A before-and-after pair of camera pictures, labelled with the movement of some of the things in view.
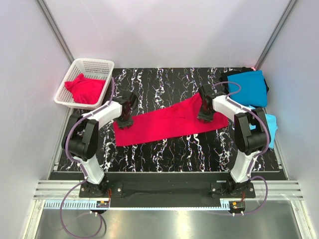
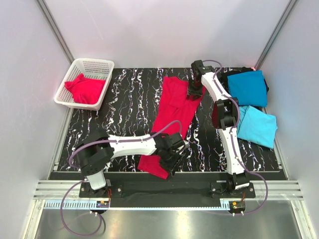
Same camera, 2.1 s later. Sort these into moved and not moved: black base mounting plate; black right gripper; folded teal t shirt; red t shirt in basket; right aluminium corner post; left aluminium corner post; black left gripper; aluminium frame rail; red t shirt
Moved: red t shirt; black left gripper; black right gripper
Not moved: left aluminium corner post; red t shirt in basket; aluminium frame rail; black base mounting plate; folded teal t shirt; right aluminium corner post
